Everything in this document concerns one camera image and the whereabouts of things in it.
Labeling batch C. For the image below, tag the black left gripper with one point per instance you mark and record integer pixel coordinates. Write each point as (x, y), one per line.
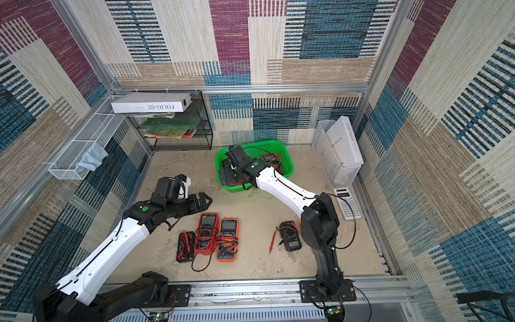
(195, 208)

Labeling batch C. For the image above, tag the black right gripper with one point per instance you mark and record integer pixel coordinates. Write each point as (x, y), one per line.
(229, 171)

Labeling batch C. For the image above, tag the red Delixi multimeter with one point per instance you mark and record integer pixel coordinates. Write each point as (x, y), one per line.
(206, 234)

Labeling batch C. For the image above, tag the orange clamp multimeter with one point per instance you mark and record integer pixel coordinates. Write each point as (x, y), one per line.
(280, 163)

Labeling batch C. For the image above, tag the black pocket multimeter with leads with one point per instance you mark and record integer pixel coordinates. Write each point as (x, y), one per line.
(185, 247)

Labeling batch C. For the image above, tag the orange Victor multimeter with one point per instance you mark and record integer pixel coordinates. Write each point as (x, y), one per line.
(227, 241)

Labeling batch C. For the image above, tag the small black multimeter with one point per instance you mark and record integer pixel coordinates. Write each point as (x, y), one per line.
(290, 236)

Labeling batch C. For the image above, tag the red Aneng multimeter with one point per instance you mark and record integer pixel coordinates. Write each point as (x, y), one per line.
(220, 173)

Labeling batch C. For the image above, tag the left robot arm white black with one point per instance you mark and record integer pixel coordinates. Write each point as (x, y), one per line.
(76, 296)

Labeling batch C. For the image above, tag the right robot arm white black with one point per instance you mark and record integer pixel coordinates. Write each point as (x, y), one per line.
(319, 222)

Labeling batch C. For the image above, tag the green plastic basket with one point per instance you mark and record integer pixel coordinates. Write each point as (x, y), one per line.
(254, 150)

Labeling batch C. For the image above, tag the green book on shelf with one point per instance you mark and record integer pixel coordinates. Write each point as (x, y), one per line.
(168, 128)

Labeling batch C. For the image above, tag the white Folio box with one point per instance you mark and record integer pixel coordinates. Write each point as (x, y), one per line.
(152, 103)

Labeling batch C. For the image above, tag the white file box holder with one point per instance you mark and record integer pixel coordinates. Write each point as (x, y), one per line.
(338, 152)

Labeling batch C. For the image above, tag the white calculator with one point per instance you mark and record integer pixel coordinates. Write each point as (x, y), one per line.
(347, 204)

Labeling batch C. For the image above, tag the light blue cloth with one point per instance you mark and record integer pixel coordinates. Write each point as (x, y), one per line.
(91, 159)

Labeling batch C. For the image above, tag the black wire mesh shelf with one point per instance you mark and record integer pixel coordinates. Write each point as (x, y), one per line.
(200, 138)

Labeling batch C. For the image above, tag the white wire wall basket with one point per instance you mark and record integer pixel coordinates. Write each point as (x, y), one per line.
(100, 128)

